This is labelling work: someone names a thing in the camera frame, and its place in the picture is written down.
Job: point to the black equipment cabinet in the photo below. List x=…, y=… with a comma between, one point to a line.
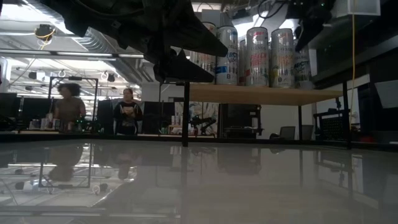
x=241, y=119

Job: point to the long linear light fixture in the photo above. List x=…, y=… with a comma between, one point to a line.
x=93, y=54

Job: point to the white printed poster panel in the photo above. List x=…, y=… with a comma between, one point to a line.
x=211, y=109

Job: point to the white glossy table mat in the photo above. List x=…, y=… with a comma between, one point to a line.
x=199, y=193

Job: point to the Celsius Tropical Vibe can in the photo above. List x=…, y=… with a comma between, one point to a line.
x=206, y=66
x=282, y=59

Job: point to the silver Celsius beverage can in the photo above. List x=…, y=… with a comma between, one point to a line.
x=302, y=70

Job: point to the round black device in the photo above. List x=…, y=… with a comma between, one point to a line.
x=45, y=32

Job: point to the wooden shelf black metal legs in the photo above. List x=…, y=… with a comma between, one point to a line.
x=264, y=95

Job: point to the black desk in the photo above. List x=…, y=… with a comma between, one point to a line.
x=357, y=62

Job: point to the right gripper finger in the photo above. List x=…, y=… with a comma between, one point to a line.
x=308, y=35

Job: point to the black ceiling spotlight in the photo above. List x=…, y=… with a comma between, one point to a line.
x=111, y=77

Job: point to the black partition screen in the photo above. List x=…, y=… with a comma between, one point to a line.
x=31, y=109
x=158, y=116

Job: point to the grey panel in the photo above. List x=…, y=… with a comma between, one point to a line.
x=388, y=93

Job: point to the silver ventilation duct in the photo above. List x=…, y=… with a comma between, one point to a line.
x=93, y=40

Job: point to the small black background robot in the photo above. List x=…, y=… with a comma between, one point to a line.
x=202, y=121

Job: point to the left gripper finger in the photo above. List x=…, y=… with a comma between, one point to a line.
x=183, y=71
x=199, y=37

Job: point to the small red object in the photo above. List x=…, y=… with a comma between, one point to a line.
x=367, y=139

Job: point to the grey office chair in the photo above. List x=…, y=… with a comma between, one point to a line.
x=308, y=132
x=287, y=132

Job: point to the person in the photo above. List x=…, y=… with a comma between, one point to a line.
x=70, y=105
x=127, y=112

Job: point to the Celsius Arctic Vibe can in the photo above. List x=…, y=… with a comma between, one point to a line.
x=228, y=62

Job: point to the small white container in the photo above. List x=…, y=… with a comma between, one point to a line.
x=46, y=123
x=58, y=123
x=35, y=123

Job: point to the black perforated cart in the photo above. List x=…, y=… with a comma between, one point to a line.
x=332, y=124

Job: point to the white box-shaped unit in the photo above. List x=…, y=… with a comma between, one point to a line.
x=363, y=7

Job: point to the black metal stand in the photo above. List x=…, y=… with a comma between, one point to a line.
x=94, y=93

